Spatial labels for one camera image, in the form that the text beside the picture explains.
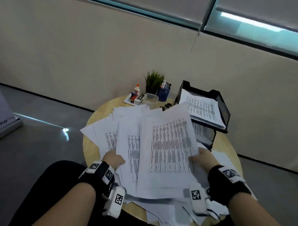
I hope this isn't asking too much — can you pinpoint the clear plastic box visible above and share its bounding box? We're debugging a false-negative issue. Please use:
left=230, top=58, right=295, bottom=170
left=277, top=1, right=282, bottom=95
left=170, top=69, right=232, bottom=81
left=143, top=93, right=159, bottom=105

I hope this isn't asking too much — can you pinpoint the white tray with stapler items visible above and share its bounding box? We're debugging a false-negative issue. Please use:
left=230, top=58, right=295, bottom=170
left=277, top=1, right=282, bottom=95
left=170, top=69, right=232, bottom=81
left=123, top=93, right=144, bottom=106

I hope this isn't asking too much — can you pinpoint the blue mesh pen holder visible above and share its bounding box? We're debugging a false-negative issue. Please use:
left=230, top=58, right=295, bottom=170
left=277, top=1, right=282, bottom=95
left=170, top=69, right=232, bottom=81
left=157, top=87, right=171, bottom=102

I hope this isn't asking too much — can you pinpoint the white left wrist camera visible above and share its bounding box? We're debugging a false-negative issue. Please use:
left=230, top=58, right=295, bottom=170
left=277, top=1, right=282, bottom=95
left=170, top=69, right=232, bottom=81
left=102, top=186, right=126, bottom=219

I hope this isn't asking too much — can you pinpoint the round wooden table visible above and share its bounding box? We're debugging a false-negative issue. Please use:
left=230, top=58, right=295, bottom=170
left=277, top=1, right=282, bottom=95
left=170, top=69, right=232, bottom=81
left=83, top=96, right=243, bottom=226

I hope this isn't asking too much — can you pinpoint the black left wrist band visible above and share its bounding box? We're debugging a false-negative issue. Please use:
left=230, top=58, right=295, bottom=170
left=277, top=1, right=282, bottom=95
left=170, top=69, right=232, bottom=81
left=79, top=160, right=116, bottom=198

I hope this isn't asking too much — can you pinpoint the window with black frame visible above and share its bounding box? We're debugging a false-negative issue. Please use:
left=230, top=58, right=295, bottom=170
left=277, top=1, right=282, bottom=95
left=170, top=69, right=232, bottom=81
left=88, top=0, right=298, bottom=61

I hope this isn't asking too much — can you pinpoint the blind pull chain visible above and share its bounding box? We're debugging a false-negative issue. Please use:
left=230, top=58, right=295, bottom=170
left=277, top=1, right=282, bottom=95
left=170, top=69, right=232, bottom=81
left=190, top=0, right=216, bottom=53

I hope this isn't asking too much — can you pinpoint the person's left hand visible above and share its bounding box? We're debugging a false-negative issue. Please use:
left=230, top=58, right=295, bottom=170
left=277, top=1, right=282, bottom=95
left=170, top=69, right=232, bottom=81
left=102, top=150, right=126, bottom=170

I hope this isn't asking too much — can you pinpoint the white box black label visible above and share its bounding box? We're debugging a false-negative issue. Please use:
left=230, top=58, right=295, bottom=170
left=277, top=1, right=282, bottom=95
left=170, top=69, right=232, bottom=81
left=134, top=93, right=145, bottom=106

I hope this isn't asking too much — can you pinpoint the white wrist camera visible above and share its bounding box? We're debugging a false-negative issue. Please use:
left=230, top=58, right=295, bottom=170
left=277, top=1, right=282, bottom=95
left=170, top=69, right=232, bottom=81
left=102, top=186, right=126, bottom=219
left=189, top=183, right=209, bottom=216

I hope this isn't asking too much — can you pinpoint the black right camera cable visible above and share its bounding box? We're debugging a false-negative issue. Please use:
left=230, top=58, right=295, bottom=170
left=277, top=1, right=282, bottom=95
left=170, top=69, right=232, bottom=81
left=207, top=208, right=220, bottom=220

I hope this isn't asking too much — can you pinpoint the black wrist band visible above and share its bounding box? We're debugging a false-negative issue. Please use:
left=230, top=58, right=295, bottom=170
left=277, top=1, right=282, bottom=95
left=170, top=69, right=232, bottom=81
left=207, top=165, right=252, bottom=206
left=79, top=160, right=116, bottom=198

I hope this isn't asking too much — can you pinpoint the black mesh paper tray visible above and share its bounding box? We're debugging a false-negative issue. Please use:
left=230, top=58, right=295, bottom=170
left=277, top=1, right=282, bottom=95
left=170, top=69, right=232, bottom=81
left=174, top=80, right=231, bottom=151

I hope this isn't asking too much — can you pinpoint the green potted plant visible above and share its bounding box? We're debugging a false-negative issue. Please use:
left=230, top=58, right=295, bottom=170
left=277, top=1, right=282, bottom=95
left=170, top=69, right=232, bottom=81
left=144, top=70, right=165, bottom=94

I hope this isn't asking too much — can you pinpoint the person's left forearm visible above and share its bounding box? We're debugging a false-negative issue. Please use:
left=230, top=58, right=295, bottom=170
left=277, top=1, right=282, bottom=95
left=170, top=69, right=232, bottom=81
left=31, top=182, right=96, bottom=226

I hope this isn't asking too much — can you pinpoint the pile of printed papers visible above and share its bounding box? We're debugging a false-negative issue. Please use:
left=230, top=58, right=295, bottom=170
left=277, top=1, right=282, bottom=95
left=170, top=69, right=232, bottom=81
left=80, top=105, right=258, bottom=226

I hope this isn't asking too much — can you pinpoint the person's right hand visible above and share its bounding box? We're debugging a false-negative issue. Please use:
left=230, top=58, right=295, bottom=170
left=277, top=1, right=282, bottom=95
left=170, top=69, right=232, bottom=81
left=188, top=148, right=220, bottom=174

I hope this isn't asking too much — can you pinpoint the black right wrist band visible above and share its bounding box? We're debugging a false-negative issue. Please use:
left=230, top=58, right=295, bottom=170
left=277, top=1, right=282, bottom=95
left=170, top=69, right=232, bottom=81
left=207, top=165, right=252, bottom=206

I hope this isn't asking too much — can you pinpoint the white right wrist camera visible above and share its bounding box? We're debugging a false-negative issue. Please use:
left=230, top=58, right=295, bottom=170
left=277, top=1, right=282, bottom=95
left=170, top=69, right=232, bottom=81
left=189, top=183, right=209, bottom=216

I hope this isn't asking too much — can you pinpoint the person's right forearm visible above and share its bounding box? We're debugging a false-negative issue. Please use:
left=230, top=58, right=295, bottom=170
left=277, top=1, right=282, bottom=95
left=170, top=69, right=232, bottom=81
left=228, top=192, right=282, bottom=226

